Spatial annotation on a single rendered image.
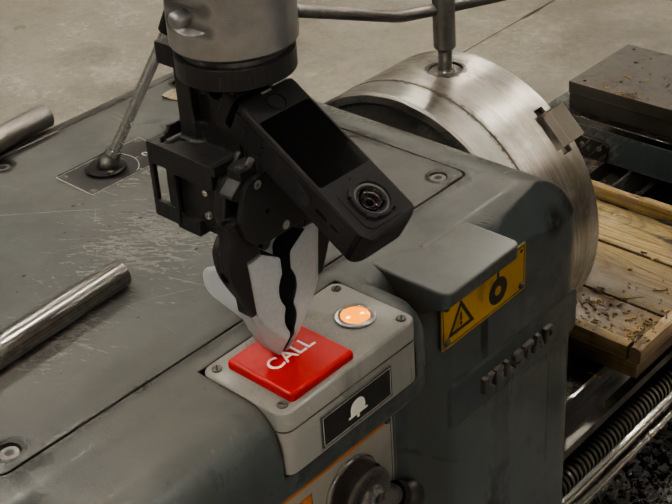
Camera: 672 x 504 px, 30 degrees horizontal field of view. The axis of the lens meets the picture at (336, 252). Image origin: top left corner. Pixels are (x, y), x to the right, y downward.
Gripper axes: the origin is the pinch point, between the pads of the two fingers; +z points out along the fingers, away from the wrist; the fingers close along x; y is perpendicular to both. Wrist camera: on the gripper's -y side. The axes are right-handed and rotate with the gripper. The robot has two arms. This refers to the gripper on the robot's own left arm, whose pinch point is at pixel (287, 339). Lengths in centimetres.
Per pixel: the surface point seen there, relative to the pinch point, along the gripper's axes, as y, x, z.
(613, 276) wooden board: 16, -70, 39
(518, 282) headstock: -1.1, -24.6, 8.3
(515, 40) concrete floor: 185, -293, 127
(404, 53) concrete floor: 210, -263, 128
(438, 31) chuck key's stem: 22.4, -44.4, -0.7
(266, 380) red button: -0.7, 2.8, 1.3
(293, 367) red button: -1.2, 0.8, 1.2
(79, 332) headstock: 14.1, 6.4, 2.0
